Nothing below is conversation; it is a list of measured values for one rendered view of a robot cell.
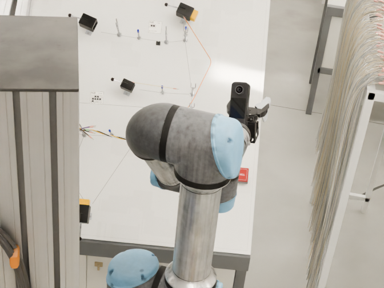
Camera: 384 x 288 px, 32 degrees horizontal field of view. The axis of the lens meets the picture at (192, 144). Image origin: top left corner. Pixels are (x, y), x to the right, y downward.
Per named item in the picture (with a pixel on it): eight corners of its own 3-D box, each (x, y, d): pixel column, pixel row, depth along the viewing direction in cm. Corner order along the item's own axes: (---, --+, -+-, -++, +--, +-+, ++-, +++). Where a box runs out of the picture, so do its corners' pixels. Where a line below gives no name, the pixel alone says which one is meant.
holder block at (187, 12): (167, 5, 255) (167, -5, 246) (194, 16, 254) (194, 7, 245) (162, 15, 254) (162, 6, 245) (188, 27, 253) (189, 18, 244)
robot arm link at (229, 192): (196, 191, 175) (200, 156, 170) (238, 201, 173) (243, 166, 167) (187, 207, 169) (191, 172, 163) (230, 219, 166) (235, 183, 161)
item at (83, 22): (73, 15, 253) (70, 6, 244) (99, 27, 252) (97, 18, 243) (67, 26, 252) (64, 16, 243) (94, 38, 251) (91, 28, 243)
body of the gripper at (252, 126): (233, 130, 184) (222, 151, 174) (232, 102, 180) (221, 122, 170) (260, 133, 182) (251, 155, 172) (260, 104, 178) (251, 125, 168)
